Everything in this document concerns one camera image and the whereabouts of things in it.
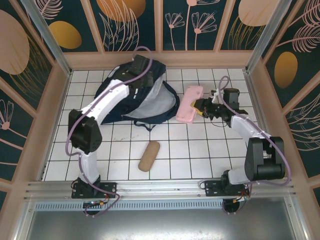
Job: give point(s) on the pink pencil case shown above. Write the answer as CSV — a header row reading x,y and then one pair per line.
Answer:
x,y
186,110

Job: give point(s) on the navy blue backpack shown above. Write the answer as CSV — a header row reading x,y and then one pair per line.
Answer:
x,y
150,110

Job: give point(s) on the brown pencil case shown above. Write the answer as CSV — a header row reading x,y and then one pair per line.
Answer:
x,y
149,156

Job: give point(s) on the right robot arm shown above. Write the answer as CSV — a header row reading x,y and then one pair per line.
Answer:
x,y
245,127

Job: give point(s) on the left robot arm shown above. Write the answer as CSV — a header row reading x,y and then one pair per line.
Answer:
x,y
110,95

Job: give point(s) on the dark panel with pink flowers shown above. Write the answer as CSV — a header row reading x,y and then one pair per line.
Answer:
x,y
180,37

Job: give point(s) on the dark panel with orange circle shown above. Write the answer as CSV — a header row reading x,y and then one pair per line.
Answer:
x,y
120,25

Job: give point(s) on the dark panel with feather leaf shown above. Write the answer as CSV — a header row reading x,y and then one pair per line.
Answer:
x,y
287,70

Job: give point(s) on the dark panel with orange oval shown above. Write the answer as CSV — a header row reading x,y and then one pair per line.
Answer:
x,y
65,35

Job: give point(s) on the dark panel with pink leaves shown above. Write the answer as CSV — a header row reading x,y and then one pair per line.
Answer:
x,y
305,130

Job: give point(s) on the small circuit board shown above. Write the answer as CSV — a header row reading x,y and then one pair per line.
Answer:
x,y
241,199
95,203

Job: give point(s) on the dark panel with pink circle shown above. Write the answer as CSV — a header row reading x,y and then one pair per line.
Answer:
x,y
250,12

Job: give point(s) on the grey metal plate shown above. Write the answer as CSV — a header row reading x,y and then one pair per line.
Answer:
x,y
160,225

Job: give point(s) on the dark panel with pink oval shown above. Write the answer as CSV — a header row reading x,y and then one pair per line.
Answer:
x,y
15,45

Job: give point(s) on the dark panel with single flower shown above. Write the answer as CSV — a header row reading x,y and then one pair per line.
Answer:
x,y
12,140

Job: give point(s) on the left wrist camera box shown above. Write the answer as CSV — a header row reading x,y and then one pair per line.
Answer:
x,y
140,63

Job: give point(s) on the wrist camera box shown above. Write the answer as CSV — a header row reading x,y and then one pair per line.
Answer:
x,y
231,98
140,63

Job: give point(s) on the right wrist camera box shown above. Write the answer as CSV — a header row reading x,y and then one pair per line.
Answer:
x,y
231,98

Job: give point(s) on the aluminium side rail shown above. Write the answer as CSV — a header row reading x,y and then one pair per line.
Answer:
x,y
258,112

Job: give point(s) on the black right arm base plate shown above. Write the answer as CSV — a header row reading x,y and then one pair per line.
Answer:
x,y
212,188

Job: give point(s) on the aluminium mounting rail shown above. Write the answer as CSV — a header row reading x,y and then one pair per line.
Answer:
x,y
160,188

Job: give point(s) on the aluminium frame post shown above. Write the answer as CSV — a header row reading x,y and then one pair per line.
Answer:
x,y
47,37
270,35

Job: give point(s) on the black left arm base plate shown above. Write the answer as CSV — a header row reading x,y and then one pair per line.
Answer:
x,y
110,190

